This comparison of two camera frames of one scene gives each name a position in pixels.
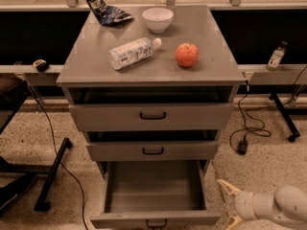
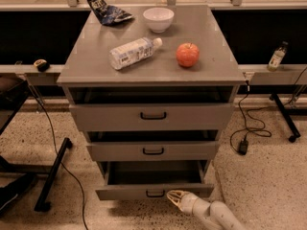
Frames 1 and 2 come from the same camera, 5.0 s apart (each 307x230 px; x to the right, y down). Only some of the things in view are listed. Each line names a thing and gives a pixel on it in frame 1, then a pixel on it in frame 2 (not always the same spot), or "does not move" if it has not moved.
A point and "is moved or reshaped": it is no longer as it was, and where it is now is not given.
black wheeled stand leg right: [292, 138] does not move
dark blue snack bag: [107, 14] does not move
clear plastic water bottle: [132, 52] does not move
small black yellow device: [41, 65] does not move
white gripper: [244, 203] → [189, 203]
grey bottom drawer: [138, 195] is moved or reshaped
